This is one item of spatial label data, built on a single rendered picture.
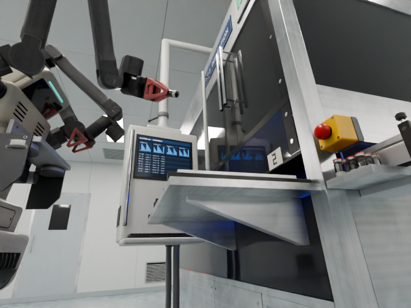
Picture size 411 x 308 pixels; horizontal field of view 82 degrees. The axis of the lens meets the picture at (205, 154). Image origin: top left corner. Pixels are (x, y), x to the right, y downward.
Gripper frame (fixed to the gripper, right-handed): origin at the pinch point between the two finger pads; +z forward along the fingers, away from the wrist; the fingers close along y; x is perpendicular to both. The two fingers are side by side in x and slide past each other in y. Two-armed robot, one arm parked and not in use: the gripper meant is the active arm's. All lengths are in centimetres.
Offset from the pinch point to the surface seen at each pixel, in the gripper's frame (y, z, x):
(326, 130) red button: 7.6, 45.8, 2.8
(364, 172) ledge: 3, 56, 11
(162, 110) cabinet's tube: 82, -73, 5
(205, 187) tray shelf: -11.6, 26.1, 21.1
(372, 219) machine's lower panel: 16, 61, 23
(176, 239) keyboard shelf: 37, -10, 68
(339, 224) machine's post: 8, 54, 25
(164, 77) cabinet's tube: 92, -87, -21
